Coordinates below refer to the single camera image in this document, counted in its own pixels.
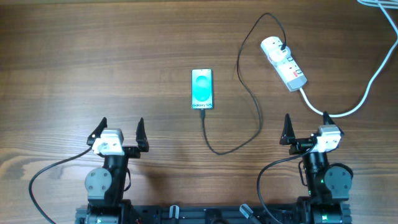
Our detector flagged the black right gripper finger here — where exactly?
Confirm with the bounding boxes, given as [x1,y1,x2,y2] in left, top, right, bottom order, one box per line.
[279,113,295,145]
[323,111,344,136]

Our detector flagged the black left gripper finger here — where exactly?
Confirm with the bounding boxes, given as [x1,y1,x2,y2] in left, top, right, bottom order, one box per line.
[86,117,108,146]
[136,118,149,152]

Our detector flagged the blue screen Galaxy smartphone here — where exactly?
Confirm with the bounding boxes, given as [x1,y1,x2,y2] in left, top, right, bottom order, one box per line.
[192,68,213,110]

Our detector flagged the black charger cable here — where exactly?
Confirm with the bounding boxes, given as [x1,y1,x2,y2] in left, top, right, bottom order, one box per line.
[200,12,288,156]

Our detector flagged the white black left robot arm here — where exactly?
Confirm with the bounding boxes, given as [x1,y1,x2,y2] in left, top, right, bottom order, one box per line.
[75,118,149,224]

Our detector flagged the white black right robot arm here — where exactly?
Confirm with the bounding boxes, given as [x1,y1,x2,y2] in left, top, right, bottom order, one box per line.
[279,112,353,224]

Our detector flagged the white charger plug adapter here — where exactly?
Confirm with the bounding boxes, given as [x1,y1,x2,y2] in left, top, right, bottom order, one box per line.
[267,47,291,66]

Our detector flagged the white power strip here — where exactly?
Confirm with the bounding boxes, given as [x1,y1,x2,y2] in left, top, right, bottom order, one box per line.
[261,36,307,91]

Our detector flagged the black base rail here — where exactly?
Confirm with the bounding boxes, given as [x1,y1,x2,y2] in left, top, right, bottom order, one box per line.
[75,203,353,224]

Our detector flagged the white power strip cord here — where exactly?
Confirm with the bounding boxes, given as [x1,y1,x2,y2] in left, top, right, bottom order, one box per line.
[298,2,398,119]

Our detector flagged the white cables at corner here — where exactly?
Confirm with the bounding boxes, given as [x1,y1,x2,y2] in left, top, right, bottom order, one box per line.
[357,0,398,9]

